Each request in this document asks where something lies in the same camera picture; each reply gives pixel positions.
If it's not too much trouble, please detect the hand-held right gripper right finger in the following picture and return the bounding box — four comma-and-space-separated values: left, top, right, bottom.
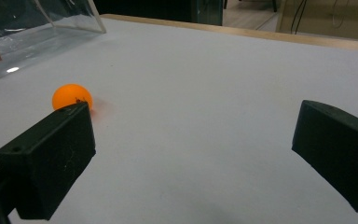
291, 99, 358, 216

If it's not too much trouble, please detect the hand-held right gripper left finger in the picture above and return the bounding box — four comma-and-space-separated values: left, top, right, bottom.
0, 101, 97, 221

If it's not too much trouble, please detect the orange table tennis ball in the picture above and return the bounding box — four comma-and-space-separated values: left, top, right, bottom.
51, 83, 93, 111

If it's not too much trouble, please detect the black cable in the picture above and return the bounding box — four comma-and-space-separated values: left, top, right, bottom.
290, 0, 308, 35

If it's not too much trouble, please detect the thin grey cable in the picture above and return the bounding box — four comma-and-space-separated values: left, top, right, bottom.
332, 0, 351, 30

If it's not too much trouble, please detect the dark cabinet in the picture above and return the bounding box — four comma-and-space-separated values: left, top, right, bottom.
93, 0, 225, 27

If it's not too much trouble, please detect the clear plastic box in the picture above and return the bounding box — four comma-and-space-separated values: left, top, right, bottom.
0, 0, 107, 83

